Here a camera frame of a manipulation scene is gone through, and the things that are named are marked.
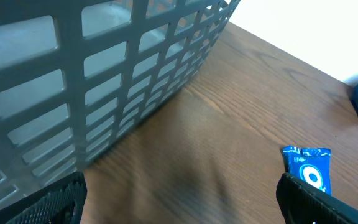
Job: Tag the grey plastic mesh basket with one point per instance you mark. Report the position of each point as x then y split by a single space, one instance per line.
75 76

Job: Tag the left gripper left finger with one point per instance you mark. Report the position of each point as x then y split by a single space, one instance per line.
60 202

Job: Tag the blue Oreo cookie pack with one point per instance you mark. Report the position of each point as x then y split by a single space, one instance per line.
311 165

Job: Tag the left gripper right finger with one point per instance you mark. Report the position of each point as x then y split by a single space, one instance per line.
300 202

